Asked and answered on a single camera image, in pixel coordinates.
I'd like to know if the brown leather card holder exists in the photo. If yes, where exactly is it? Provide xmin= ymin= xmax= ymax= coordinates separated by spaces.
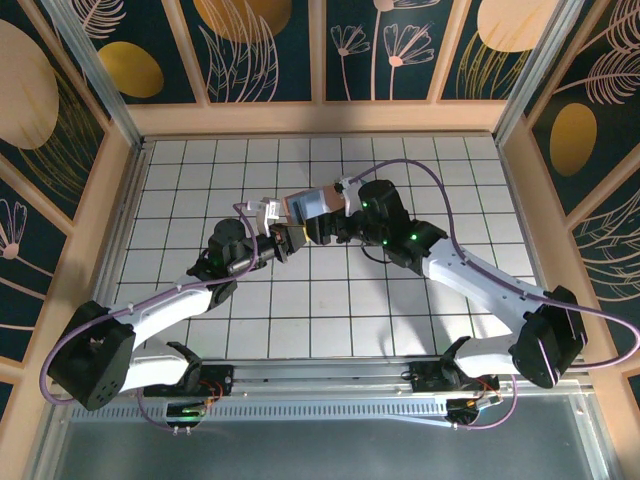
xmin=281 ymin=183 xmax=352 ymax=225

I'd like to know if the grey metal plate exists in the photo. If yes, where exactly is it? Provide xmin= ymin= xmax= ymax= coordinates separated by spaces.
xmin=49 ymin=419 xmax=601 ymax=480

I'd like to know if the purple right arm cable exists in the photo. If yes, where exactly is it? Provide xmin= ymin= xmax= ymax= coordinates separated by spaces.
xmin=347 ymin=158 xmax=640 ymax=432

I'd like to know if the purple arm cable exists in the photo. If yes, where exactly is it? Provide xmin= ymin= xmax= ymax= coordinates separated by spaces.
xmin=347 ymin=158 xmax=640 ymax=432
xmin=38 ymin=199 xmax=266 ymax=434

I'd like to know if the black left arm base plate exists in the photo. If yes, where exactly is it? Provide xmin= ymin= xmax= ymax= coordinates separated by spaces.
xmin=143 ymin=363 xmax=236 ymax=399

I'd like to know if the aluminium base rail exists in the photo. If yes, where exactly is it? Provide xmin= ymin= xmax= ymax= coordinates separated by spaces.
xmin=129 ymin=355 xmax=594 ymax=401

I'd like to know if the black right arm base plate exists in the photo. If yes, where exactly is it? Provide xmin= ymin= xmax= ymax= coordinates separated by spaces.
xmin=407 ymin=360 xmax=501 ymax=396

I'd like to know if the slotted grey cable duct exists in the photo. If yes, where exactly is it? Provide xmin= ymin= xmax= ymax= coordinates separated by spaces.
xmin=69 ymin=402 xmax=451 ymax=422

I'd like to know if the aluminium corner post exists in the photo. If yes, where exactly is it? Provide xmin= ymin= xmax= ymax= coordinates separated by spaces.
xmin=492 ymin=0 xmax=586 ymax=146
xmin=42 ymin=0 xmax=149 ymax=151

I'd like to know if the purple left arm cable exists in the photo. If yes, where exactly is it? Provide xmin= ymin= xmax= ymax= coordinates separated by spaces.
xmin=38 ymin=199 xmax=266 ymax=434

